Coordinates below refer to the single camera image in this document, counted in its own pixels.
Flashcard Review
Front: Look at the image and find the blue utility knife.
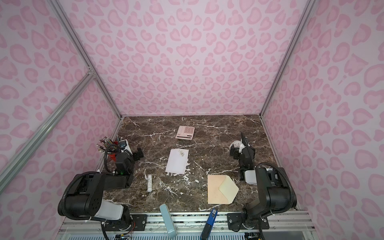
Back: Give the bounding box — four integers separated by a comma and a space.
200, 208, 218, 240

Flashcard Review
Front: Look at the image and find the pink calculator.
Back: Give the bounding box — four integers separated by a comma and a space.
176, 126, 195, 140

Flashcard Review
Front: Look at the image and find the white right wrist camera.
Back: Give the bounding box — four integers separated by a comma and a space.
244, 170, 257, 185

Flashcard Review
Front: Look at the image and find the coloured pencils bundle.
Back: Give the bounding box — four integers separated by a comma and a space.
96, 137, 122, 154

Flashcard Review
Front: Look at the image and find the white letter paper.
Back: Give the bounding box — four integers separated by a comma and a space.
166, 149, 189, 175

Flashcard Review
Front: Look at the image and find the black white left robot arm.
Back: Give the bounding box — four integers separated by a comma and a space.
58, 145, 144, 232

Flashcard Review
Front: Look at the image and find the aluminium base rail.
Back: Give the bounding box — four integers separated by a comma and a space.
56, 211, 319, 240

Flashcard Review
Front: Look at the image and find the red pencil cup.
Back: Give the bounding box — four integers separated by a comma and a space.
108, 153, 118, 162

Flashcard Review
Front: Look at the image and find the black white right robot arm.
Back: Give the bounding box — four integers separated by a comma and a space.
227, 133, 297, 232

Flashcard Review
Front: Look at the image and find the light blue stapler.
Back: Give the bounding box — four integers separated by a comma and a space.
160, 204, 178, 240

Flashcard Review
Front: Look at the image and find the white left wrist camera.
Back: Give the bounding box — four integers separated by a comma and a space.
118, 140, 133, 156

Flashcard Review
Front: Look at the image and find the white glue stick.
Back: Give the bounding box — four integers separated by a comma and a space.
146, 175, 153, 193

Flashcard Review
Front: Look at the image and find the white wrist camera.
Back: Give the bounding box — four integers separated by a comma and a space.
244, 170, 257, 185
118, 140, 133, 156

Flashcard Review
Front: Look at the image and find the beige envelope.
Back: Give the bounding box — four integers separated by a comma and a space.
208, 175, 239, 205

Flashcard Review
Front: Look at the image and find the white round clock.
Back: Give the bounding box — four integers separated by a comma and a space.
230, 140, 242, 153

